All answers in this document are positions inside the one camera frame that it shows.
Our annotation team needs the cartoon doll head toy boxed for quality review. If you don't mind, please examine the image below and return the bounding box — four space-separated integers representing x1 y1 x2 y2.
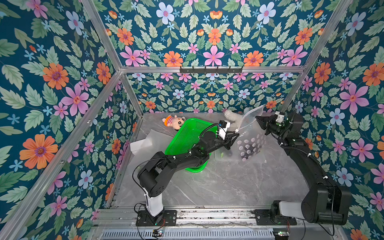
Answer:
162 115 186 131

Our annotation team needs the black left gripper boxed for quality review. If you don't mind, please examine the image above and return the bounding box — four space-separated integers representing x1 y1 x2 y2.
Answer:
203 131 238 156

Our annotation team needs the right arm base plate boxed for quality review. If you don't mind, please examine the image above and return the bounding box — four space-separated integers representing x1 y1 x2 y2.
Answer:
253 210 297 226

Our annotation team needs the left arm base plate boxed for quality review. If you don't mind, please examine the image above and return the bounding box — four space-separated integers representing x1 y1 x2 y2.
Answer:
136 210 177 227

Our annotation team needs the green plastic basket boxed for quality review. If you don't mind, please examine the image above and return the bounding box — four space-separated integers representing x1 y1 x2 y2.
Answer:
165 118 212 156

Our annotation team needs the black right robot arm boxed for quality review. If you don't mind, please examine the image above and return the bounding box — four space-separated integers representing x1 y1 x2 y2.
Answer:
256 112 352 226

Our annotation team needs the white teddy bear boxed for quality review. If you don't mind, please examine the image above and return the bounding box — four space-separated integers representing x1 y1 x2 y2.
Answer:
224 110 243 128

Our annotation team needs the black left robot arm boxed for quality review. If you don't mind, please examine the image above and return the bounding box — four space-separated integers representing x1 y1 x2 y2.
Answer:
137 130 240 218

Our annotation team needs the white plastic box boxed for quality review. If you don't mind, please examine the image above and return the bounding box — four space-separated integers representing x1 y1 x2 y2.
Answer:
130 140 145 155

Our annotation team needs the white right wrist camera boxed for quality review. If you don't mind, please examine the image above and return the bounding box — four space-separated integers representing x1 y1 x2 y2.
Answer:
275 111 285 124

